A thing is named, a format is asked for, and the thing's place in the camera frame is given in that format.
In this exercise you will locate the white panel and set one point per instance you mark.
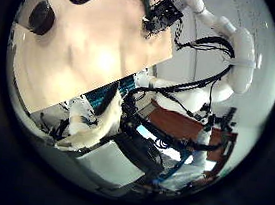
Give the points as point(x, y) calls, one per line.
point(112, 166)

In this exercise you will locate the dark round cup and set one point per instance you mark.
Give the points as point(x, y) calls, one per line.
point(42, 18)

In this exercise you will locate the teal table frame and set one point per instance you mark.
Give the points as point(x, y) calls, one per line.
point(126, 84)

